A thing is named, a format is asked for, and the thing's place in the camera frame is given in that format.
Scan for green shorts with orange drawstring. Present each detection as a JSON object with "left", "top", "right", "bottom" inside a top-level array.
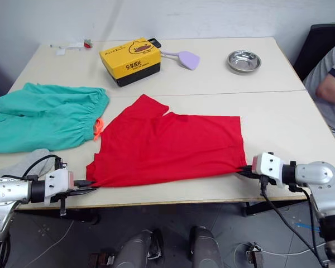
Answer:
[{"left": 0, "top": 82, "right": 111, "bottom": 155}]

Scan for thin white floor cable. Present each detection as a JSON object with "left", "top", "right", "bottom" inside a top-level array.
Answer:
[
  {"left": 232, "top": 241, "right": 328, "bottom": 265},
  {"left": 24, "top": 219, "right": 74, "bottom": 268}
]

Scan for black table caster foot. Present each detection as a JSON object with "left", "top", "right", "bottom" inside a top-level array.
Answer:
[
  {"left": 241, "top": 201, "right": 291, "bottom": 217},
  {"left": 63, "top": 207, "right": 102, "bottom": 226}
]

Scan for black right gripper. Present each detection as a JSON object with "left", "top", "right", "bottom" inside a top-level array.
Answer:
[{"left": 235, "top": 165, "right": 277, "bottom": 186}]

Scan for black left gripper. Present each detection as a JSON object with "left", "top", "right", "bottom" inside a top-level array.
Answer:
[{"left": 50, "top": 180, "right": 100, "bottom": 217}]

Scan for dark rounded robot leg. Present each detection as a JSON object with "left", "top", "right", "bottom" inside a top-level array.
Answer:
[
  {"left": 189, "top": 225, "right": 223, "bottom": 268},
  {"left": 113, "top": 228, "right": 164, "bottom": 268}
]

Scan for black chair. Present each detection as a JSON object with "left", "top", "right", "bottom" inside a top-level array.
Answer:
[{"left": 292, "top": 23, "right": 335, "bottom": 82}]

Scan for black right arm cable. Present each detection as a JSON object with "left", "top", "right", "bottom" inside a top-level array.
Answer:
[{"left": 259, "top": 176, "right": 326, "bottom": 268}]

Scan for metal bracket on floor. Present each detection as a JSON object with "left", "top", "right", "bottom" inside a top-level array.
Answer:
[{"left": 246, "top": 242, "right": 265, "bottom": 268}]

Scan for yellow duck print box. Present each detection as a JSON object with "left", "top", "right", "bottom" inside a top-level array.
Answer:
[{"left": 98, "top": 37, "right": 162, "bottom": 88}]

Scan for small black device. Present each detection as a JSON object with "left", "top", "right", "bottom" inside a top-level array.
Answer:
[{"left": 147, "top": 37, "right": 162, "bottom": 49}]

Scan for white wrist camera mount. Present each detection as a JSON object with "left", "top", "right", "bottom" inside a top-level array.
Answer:
[
  {"left": 252, "top": 152, "right": 286, "bottom": 188},
  {"left": 44, "top": 169, "right": 75, "bottom": 207}
]

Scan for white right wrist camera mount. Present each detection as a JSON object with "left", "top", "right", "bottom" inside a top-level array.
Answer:
[{"left": 252, "top": 152, "right": 286, "bottom": 188}]

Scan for person in grey shirt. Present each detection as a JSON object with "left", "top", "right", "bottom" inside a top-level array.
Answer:
[{"left": 302, "top": 38, "right": 335, "bottom": 143}]

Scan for red t-shirt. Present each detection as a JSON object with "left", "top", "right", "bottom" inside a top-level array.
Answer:
[{"left": 85, "top": 94, "right": 248, "bottom": 189}]

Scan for white paper piece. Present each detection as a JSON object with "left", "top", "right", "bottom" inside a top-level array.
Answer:
[{"left": 63, "top": 42, "right": 85, "bottom": 51}]

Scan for grey sock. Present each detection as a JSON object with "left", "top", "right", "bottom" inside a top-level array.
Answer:
[{"left": 0, "top": 148, "right": 60, "bottom": 180}]

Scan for purple silicone spatula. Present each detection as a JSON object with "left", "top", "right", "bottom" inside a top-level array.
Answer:
[{"left": 159, "top": 50, "right": 201, "bottom": 71}]

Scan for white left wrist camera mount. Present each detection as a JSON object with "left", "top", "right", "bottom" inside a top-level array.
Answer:
[{"left": 44, "top": 169, "right": 75, "bottom": 207}]

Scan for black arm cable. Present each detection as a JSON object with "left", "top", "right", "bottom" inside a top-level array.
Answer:
[
  {"left": 259, "top": 176, "right": 326, "bottom": 268},
  {"left": 21, "top": 154, "right": 63, "bottom": 180}
]

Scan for stainless steel bowl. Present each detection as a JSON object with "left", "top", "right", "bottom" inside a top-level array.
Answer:
[{"left": 226, "top": 50, "right": 262, "bottom": 75}]

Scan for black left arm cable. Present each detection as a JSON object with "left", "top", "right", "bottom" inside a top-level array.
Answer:
[{"left": 21, "top": 154, "right": 63, "bottom": 180}]

